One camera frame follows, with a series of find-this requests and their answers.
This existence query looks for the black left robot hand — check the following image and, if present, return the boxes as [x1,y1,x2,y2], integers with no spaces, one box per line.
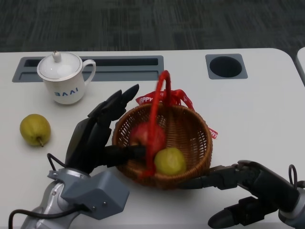
[65,83,147,175]

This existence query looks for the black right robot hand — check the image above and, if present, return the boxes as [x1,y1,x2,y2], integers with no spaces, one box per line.
[178,159,301,228]

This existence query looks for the red apple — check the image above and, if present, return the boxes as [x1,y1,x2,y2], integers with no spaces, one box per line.
[129,122,166,158]

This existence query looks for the wicker basket with red handle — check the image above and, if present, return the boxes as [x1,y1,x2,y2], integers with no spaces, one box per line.
[112,70,214,191]

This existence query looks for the yellow-green pear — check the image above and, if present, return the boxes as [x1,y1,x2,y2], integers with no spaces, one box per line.
[19,114,51,147]
[154,147,187,176]

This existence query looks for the white mug with blue letters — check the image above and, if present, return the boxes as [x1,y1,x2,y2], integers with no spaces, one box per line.
[36,51,97,105]

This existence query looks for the white mug lid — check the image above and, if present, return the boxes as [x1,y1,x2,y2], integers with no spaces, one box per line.
[36,51,83,81]

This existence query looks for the red printed ribbon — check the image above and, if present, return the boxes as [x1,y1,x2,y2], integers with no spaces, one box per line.
[135,89,219,140]

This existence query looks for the grey round table grommet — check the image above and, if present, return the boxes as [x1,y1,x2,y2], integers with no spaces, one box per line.
[205,53,249,80]

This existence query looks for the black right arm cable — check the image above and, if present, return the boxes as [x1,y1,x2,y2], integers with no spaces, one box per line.
[288,164,305,192]

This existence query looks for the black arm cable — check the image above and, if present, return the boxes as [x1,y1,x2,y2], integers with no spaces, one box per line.
[288,164,305,192]
[8,152,92,229]

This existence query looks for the grey table cable tray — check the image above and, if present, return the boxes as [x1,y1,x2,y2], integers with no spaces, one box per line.
[11,55,165,83]

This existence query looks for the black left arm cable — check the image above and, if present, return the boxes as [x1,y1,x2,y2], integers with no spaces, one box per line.
[8,152,92,229]

